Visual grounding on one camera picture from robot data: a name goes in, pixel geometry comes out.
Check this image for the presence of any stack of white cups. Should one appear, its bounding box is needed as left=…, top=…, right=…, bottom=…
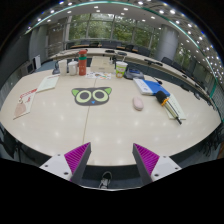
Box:
left=58, top=59, right=69, bottom=76

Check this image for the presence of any curved conference desk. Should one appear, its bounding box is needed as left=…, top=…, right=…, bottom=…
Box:
left=49, top=47, right=209, bottom=98

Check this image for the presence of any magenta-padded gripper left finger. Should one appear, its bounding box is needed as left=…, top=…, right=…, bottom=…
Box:
left=39, top=142, right=92, bottom=186

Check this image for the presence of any white printed paper sheet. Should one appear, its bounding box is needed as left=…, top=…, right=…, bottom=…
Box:
left=163, top=93, right=187, bottom=120

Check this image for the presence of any row of dark office chairs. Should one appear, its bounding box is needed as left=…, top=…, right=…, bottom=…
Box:
left=65, top=39, right=214, bottom=103

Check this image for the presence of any group of ceiling lights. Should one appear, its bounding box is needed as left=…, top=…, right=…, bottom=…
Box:
left=26, top=0, right=224, bottom=83

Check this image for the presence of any white cardboard box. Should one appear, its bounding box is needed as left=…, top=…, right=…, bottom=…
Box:
left=89, top=55, right=116, bottom=74

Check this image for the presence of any colourful sticker sheet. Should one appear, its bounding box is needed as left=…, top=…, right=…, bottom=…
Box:
left=85, top=71, right=113, bottom=81

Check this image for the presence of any blue and white book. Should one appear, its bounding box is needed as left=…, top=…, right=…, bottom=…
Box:
left=132, top=78, right=171, bottom=97

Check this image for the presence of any handheld microphone black foam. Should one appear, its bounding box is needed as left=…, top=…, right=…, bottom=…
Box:
left=155, top=90, right=183, bottom=126

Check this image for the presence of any green-printed paper cup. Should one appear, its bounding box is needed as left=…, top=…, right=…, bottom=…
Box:
left=115, top=60, right=129, bottom=79

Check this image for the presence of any black cat-face mouse pad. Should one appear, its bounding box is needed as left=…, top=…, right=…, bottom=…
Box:
left=71, top=86, right=113, bottom=107

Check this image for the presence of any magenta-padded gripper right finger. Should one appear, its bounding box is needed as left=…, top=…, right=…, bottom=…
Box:
left=131, top=142, right=183, bottom=186

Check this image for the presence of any red drink bottle green band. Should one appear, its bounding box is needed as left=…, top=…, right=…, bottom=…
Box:
left=77, top=49, right=88, bottom=77

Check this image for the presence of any pink computer mouse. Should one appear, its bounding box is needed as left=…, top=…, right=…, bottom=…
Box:
left=132, top=96, right=145, bottom=112

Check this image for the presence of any black conference microphone unit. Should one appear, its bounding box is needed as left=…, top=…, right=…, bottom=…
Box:
left=123, top=67, right=145, bottom=81

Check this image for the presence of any white standing board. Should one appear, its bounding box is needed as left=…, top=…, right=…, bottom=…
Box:
left=33, top=54, right=42, bottom=70

